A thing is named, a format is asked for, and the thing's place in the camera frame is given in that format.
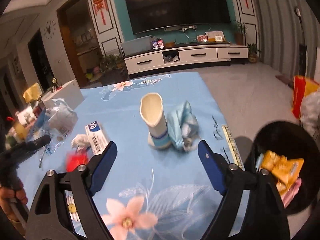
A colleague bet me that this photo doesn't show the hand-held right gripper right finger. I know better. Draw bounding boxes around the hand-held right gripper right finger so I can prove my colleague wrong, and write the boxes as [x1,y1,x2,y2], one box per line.
[197,140,292,240]

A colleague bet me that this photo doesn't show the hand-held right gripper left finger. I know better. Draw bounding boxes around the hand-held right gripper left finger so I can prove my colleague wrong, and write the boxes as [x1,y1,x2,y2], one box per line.
[25,141,118,240]

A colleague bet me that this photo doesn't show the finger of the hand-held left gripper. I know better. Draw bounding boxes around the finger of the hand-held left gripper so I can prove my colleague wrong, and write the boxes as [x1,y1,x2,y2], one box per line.
[24,134,52,153]

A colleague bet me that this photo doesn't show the clear plastic wrapper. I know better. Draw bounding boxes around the clear plastic wrapper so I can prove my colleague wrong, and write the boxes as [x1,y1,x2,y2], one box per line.
[26,98,67,157]

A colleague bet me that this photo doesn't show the red pack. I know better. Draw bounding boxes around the red pack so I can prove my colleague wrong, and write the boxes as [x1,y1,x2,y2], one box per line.
[65,152,90,173]

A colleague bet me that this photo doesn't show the white and blue medicine box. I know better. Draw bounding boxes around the white and blue medicine box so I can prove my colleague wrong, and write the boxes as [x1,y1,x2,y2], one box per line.
[84,121,110,155]

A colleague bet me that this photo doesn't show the white tissue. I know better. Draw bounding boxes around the white tissue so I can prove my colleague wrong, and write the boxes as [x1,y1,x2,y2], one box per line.
[71,134,89,150]

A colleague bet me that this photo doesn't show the light blue cloth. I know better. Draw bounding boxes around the light blue cloth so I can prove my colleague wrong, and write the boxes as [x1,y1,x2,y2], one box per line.
[166,101,200,150]

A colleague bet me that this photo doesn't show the white paper cup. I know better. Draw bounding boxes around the white paper cup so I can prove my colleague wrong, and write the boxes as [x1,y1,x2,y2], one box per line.
[139,92,173,150]

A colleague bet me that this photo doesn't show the yellow chips bag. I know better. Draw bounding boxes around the yellow chips bag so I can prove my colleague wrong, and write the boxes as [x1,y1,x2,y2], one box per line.
[259,150,304,197]

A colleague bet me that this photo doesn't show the black bucket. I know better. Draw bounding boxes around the black bucket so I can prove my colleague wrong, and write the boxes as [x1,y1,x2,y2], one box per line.
[246,121,320,215]

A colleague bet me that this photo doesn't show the pink plastic packet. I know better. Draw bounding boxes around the pink plastic packet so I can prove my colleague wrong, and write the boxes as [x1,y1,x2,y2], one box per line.
[281,177,303,208]

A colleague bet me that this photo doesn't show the person's left hand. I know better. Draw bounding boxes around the person's left hand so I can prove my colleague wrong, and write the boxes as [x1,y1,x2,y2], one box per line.
[0,186,28,207]

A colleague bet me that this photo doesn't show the yellow cloth on clutter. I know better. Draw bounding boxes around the yellow cloth on clutter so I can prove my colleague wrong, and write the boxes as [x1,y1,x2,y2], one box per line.
[22,82,43,103]

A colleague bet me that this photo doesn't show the blue floral tablecloth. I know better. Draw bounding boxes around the blue floral tablecloth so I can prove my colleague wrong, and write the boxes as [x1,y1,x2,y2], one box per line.
[15,71,244,240]

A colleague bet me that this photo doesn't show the potted plants by doorway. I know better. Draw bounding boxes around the potted plants by doorway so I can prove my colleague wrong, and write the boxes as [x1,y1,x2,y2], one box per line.
[100,54,125,74]

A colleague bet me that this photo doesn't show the red and yellow shopping bag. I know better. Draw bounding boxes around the red and yellow shopping bag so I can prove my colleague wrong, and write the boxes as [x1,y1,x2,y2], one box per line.
[291,75,320,119]

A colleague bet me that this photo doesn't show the white television cabinet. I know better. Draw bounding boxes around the white television cabinet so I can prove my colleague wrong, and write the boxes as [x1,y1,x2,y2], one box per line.
[124,41,248,75]

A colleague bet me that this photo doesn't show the dark door mat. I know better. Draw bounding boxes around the dark door mat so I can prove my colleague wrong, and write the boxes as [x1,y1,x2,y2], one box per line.
[275,74,294,88]

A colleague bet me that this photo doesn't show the large white plastic bag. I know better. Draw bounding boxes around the large white plastic bag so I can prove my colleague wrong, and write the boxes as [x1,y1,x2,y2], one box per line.
[300,91,320,133]

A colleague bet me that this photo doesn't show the small potted plant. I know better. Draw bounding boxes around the small potted plant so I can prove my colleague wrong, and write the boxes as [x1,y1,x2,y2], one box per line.
[247,43,260,63]

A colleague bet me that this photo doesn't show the picture frames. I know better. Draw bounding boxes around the picture frames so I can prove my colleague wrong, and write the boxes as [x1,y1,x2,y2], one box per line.
[197,31,224,42]

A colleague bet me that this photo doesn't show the tall potted plant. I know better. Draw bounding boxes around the tall potted plant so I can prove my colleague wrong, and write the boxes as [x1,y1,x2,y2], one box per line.
[234,20,248,45]

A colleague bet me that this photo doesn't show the upright floor washer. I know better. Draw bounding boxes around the upright floor washer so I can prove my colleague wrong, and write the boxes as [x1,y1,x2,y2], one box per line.
[294,7,308,78]

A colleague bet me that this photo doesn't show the grey curtain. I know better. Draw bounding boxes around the grey curtain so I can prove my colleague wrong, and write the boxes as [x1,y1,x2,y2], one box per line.
[252,0,320,85]

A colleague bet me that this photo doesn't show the black television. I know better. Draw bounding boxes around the black television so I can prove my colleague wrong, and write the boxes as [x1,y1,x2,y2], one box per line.
[122,0,232,35]

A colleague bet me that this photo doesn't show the wall clock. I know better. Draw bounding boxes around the wall clock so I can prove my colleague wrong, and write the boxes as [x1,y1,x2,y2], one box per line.
[44,20,57,39]

